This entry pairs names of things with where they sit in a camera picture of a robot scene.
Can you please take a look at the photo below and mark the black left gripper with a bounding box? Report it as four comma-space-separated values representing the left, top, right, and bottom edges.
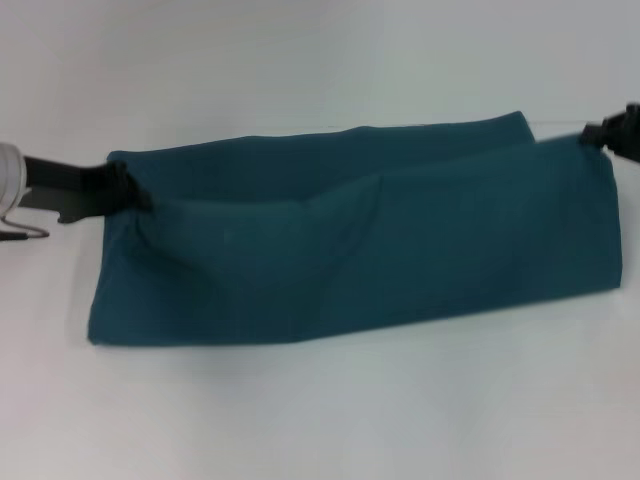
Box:
19, 154, 155, 225

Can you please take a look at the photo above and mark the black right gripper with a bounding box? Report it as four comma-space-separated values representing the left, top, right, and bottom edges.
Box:
579, 103, 640, 165

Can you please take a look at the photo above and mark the left arm dark cable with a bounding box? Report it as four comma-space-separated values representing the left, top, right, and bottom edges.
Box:
0, 212, 51, 242

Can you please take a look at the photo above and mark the teal blue shirt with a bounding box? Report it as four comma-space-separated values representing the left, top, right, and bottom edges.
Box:
86, 109, 624, 348

